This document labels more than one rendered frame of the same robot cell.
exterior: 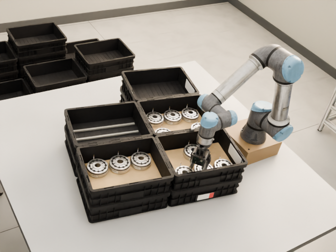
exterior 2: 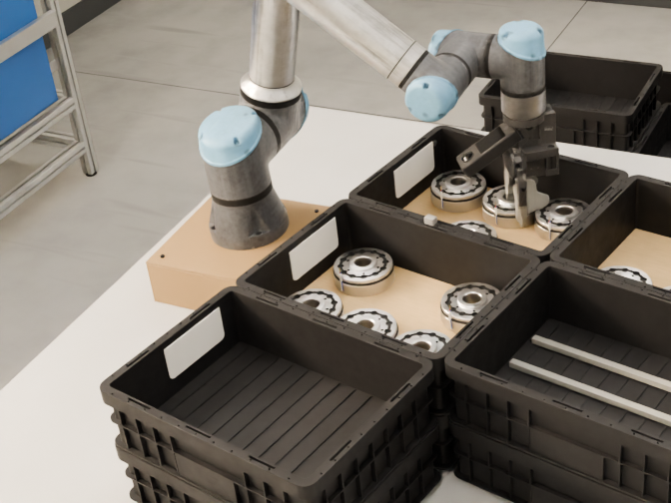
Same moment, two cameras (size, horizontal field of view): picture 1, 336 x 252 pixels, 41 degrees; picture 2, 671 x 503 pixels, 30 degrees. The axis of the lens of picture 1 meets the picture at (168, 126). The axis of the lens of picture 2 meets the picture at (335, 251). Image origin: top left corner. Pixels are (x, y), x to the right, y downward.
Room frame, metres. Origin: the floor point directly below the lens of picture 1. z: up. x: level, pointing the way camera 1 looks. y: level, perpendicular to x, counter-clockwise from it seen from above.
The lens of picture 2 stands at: (2.64, 1.46, 2.05)
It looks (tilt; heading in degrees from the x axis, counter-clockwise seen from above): 33 degrees down; 249
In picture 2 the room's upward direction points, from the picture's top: 7 degrees counter-clockwise
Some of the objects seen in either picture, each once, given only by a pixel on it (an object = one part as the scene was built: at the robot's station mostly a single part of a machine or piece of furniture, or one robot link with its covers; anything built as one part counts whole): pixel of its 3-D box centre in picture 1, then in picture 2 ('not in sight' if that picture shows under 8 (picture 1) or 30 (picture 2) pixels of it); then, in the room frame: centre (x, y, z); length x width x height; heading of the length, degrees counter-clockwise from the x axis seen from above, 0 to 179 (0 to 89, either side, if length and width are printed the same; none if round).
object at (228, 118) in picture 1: (222, 117); (461, 58); (1.72, -0.25, 1.15); 0.11 x 0.11 x 0.08; 40
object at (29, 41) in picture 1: (37, 57); not in sight; (3.13, 1.15, 0.37); 0.40 x 0.30 x 0.45; 128
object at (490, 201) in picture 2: (204, 169); (510, 200); (1.65, -0.22, 0.86); 0.10 x 0.10 x 0.01
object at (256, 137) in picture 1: (255, 129); (245, 206); (2.06, -0.49, 0.85); 0.15 x 0.15 x 0.10
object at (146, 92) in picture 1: (158, 90); (270, 408); (2.25, 0.09, 0.87); 0.40 x 0.30 x 0.11; 117
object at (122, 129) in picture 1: (107, 131); (615, 383); (1.80, 0.31, 0.87); 0.40 x 0.30 x 0.11; 117
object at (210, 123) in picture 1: (208, 124); (520, 58); (1.64, -0.18, 1.15); 0.09 x 0.08 x 0.11; 130
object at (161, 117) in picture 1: (154, 117); (420, 350); (1.99, 0.08, 0.86); 0.10 x 0.10 x 0.01
